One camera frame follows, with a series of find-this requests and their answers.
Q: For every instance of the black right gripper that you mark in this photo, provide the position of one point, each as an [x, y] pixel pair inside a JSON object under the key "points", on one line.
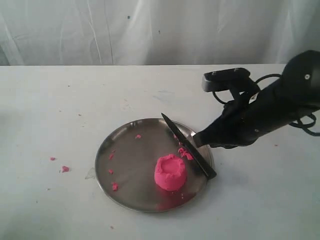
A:
{"points": [[239, 125]]}

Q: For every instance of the black knife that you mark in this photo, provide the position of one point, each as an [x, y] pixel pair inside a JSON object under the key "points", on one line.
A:
{"points": [[208, 171]]}

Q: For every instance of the pink dough lump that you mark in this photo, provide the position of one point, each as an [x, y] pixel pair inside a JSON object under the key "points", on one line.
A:
{"points": [[170, 173]]}

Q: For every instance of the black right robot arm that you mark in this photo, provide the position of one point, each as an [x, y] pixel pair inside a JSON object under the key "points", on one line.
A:
{"points": [[294, 95]]}

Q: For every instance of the pink crumbs beside knife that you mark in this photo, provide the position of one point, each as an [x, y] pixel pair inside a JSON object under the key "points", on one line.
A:
{"points": [[184, 153]]}

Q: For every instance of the round steel plate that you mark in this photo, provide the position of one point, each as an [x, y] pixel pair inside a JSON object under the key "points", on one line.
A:
{"points": [[131, 163]]}

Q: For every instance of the pink crumb on plate bottom-left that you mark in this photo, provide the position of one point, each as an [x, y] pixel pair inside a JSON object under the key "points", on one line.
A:
{"points": [[115, 186]]}

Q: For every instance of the pink crumb on table larger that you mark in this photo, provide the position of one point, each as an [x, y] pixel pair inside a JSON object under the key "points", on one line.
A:
{"points": [[65, 169]]}

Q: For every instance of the white backdrop sheet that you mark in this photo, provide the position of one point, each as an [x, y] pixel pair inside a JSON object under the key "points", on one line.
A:
{"points": [[156, 32]]}

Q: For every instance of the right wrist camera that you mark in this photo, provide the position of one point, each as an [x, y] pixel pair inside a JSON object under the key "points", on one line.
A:
{"points": [[236, 80]]}

